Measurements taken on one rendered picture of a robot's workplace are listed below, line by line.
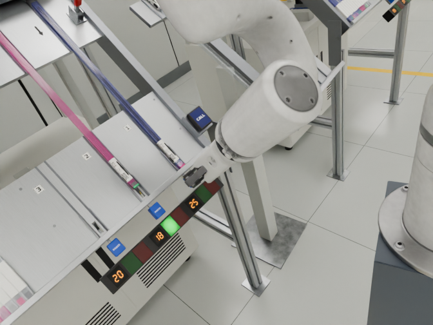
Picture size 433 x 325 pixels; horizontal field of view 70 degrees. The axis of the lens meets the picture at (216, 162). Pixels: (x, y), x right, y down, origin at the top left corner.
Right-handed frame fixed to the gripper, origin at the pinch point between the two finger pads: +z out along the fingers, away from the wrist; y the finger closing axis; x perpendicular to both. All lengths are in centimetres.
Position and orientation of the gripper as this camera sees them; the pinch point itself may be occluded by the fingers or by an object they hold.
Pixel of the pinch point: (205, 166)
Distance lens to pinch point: 63.9
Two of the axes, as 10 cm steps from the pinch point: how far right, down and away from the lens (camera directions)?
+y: 6.5, -6.0, 4.8
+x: -6.7, -7.4, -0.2
